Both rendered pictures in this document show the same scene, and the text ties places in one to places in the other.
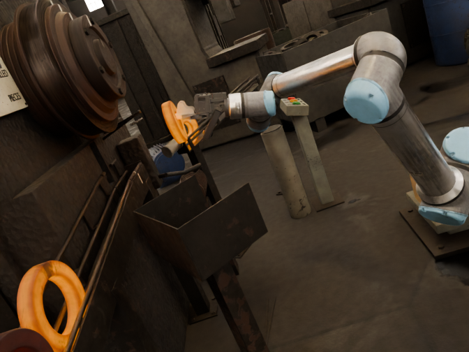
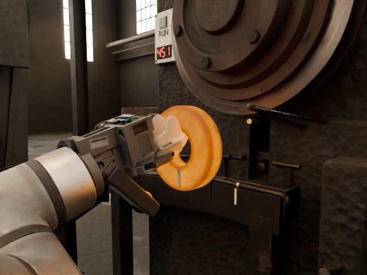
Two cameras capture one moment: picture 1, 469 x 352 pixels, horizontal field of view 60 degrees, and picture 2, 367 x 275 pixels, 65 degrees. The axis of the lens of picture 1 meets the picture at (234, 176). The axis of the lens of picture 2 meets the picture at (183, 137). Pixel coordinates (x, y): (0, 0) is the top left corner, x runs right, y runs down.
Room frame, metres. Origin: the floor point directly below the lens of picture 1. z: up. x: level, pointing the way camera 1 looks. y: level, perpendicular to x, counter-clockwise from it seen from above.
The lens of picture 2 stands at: (1.79, -0.28, 0.90)
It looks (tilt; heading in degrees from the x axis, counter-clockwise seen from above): 6 degrees down; 130
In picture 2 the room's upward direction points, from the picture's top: straight up
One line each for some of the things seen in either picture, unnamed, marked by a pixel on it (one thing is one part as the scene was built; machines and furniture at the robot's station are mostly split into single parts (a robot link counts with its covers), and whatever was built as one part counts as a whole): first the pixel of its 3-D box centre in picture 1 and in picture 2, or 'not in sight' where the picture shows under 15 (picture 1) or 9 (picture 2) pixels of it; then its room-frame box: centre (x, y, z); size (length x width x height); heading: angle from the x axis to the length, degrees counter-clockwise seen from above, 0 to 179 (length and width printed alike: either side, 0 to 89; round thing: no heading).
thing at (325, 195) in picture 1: (310, 151); not in sight; (2.07, -0.43, 0.31); 0.24 x 0.16 x 0.62; 175
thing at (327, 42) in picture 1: (324, 72); not in sight; (3.78, -1.15, 0.39); 1.03 x 0.83 x 0.77; 100
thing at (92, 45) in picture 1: (100, 59); (223, 5); (1.45, 0.27, 1.11); 0.28 x 0.06 x 0.28; 175
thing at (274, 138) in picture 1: (286, 172); not in sight; (2.04, -0.27, 0.26); 0.12 x 0.12 x 0.52
